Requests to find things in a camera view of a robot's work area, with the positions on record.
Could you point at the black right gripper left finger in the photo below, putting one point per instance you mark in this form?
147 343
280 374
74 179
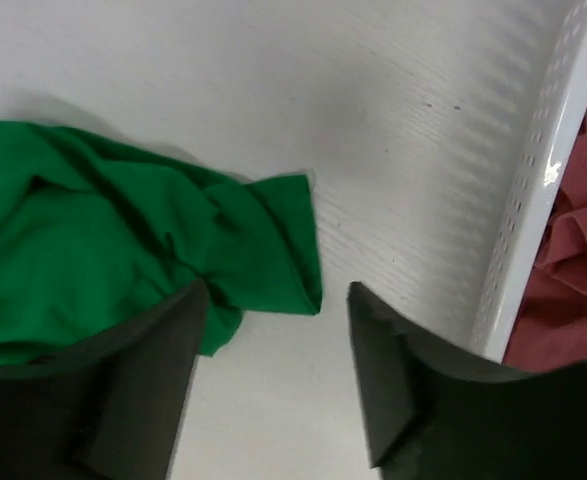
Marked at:
109 406

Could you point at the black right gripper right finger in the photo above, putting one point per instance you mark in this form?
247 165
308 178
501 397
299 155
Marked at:
433 410

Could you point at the pink t shirt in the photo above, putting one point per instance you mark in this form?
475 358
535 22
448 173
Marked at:
551 327

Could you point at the green t shirt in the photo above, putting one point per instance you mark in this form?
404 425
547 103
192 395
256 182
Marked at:
94 232

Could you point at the white perforated plastic basket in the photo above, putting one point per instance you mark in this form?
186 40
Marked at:
559 104

